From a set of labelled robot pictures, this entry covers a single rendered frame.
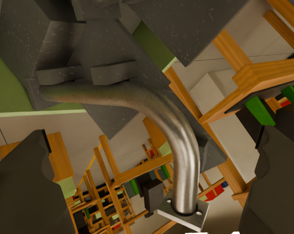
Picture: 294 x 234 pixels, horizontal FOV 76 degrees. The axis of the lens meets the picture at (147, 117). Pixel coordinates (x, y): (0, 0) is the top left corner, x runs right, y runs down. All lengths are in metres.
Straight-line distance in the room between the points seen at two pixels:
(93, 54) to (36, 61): 0.08
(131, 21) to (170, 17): 0.20
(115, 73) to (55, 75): 0.10
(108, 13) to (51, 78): 0.11
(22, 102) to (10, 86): 0.03
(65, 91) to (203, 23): 0.19
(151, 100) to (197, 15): 0.10
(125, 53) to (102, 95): 0.07
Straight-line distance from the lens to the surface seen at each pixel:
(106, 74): 0.21
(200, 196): 5.63
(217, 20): 0.21
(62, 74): 0.29
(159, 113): 0.19
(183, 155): 0.20
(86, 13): 0.23
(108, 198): 10.25
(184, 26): 0.22
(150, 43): 0.41
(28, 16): 0.30
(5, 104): 0.34
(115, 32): 0.27
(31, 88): 0.33
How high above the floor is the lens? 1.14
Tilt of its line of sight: 18 degrees down
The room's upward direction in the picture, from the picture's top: 152 degrees clockwise
